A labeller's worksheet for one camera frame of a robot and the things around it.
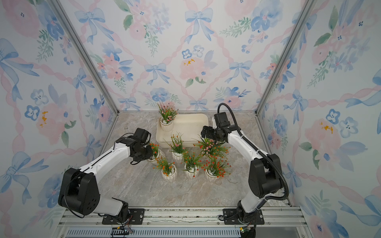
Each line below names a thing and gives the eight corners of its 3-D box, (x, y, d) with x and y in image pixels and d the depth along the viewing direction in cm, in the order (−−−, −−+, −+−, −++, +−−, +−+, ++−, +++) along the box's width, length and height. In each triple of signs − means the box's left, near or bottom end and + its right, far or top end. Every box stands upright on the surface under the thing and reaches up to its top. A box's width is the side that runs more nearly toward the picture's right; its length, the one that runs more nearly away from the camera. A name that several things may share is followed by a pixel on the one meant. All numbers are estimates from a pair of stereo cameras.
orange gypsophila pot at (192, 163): (183, 178, 88) (181, 169, 77) (183, 162, 94) (182, 151, 84) (200, 178, 88) (201, 169, 78) (200, 162, 94) (201, 152, 84)
